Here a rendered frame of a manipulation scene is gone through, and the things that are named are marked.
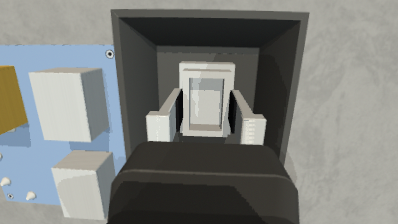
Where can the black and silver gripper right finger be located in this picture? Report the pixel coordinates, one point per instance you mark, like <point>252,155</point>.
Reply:
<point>249,128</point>

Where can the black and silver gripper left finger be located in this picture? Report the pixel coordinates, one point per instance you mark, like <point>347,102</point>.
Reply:
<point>163,124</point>

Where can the yellow-orange block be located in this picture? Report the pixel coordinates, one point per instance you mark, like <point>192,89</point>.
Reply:
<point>12,111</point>

